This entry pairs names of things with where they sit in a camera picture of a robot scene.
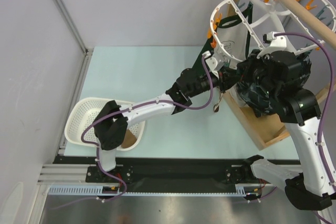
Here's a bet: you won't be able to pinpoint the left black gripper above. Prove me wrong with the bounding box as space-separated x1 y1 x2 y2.
187 66 240 99

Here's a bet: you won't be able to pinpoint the brown striped sock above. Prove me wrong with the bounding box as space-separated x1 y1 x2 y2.
213 89 226 113

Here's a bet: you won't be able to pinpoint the white round clip hanger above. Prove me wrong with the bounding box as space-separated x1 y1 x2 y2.
209 0 335 63

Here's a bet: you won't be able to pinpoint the brown socks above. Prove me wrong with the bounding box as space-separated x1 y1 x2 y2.
121 130 137 149

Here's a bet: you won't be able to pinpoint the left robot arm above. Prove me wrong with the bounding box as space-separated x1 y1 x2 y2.
93 67 240 182

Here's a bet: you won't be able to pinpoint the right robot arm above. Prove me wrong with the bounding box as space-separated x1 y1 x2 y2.
237 49 335 211

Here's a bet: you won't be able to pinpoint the dark green sleeve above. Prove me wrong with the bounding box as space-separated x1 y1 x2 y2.
192 37 213 76

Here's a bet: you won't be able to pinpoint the white printed t-shirt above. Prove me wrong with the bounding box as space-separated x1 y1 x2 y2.
214 22 248 107

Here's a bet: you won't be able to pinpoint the orange clothespin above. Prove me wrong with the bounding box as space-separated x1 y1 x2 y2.
207 29 217 48

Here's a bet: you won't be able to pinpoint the wooden rod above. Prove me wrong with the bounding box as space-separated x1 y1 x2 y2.
279 0 335 49

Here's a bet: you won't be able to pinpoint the white perforated laundry basket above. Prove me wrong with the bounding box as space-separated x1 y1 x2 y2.
64 97 145 152

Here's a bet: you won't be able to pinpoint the aluminium corner profile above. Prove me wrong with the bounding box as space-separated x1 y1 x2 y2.
38 0 94 57

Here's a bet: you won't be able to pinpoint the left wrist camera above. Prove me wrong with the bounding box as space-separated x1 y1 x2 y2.
202 51 225 78

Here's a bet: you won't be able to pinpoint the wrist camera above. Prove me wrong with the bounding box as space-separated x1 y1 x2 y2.
202 51 225 78
257 31 287 59

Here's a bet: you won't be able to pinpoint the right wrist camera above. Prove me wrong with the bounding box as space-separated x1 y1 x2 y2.
257 31 287 59

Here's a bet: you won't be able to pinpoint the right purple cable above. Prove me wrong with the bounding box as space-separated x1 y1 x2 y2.
274 31 336 221

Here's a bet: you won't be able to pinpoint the wooden rack frame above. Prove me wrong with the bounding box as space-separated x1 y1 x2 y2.
208 0 336 151

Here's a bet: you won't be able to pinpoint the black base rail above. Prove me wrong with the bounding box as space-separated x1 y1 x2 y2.
54 156 265 194

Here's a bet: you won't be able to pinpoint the white cable duct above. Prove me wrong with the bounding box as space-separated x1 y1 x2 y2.
48 184 263 197

